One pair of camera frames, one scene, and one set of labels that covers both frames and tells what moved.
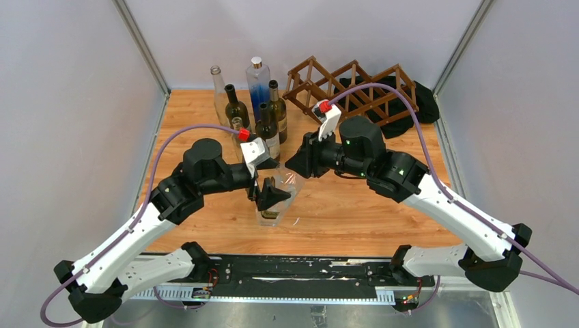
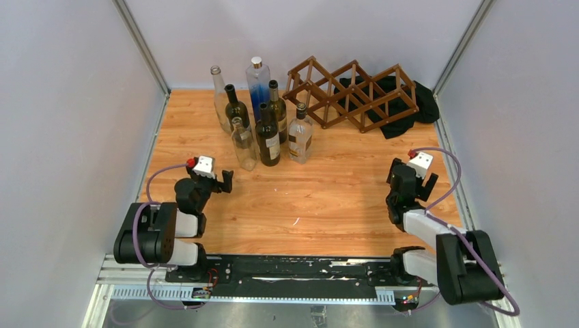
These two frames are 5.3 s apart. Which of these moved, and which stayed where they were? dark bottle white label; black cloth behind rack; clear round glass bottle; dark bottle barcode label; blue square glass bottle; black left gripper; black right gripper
Moved: black right gripper; black left gripper
Stayed: dark bottle white label; clear round glass bottle; blue square glass bottle; dark bottle barcode label; black cloth behind rack
